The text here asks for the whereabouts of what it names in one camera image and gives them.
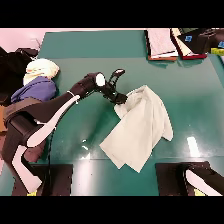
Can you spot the folded black garment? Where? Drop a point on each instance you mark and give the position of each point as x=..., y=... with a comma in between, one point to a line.
x=200, y=40

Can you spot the folded white garment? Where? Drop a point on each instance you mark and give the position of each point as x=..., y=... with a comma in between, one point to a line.
x=161, y=43

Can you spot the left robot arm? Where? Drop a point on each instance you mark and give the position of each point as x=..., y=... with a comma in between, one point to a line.
x=50, y=108

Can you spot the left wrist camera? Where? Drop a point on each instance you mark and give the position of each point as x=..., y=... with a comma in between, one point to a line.
x=115, y=76

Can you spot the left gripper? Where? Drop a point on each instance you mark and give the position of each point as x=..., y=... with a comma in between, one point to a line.
x=112, y=93

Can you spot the cream garment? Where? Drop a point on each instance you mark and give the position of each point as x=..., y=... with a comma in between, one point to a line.
x=41, y=69

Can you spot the white T-shirt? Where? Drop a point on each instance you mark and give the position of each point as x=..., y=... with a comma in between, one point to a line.
x=143, y=130

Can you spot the blue garment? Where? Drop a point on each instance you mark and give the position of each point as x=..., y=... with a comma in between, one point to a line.
x=36, y=89

